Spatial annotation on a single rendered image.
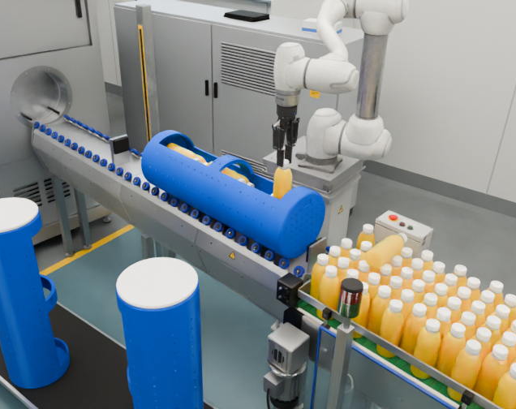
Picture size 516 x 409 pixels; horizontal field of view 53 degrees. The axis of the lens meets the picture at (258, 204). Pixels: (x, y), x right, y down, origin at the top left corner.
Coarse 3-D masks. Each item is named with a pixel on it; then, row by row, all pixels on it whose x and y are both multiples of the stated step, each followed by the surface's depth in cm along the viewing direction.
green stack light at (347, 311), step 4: (340, 300) 147; (340, 304) 148; (344, 304) 146; (348, 304) 146; (356, 304) 146; (360, 304) 147; (340, 308) 148; (344, 308) 147; (348, 308) 146; (352, 308) 146; (356, 308) 146; (340, 312) 149; (344, 312) 147; (348, 312) 147; (352, 312) 147; (356, 312) 147; (344, 316) 148; (348, 316) 148; (352, 316) 148; (356, 316) 148
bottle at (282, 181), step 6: (282, 168) 197; (288, 168) 199; (276, 174) 199; (282, 174) 197; (288, 174) 198; (276, 180) 199; (282, 180) 198; (288, 180) 199; (276, 186) 201; (282, 186) 199; (288, 186) 200; (276, 192) 202; (282, 192) 201
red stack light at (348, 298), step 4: (340, 288) 146; (340, 292) 147; (344, 292) 144; (348, 292) 144; (360, 292) 144; (340, 296) 147; (344, 296) 145; (348, 296) 144; (352, 296) 144; (356, 296) 144; (360, 296) 145; (344, 300) 146; (348, 300) 145; (352, 300) 145; (356, 300) 145; (360, 300) 146; (352, 304) 145
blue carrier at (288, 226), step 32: (160, 160) 236; (192, 160) 226; (224, 160) 221; (192, 192) 223; (224, 192) 211; (256, 192) 203; (288, 192) 198; (256, 224) 201; (288, 224) 195; (320, 224) 213; (288, 256) 203
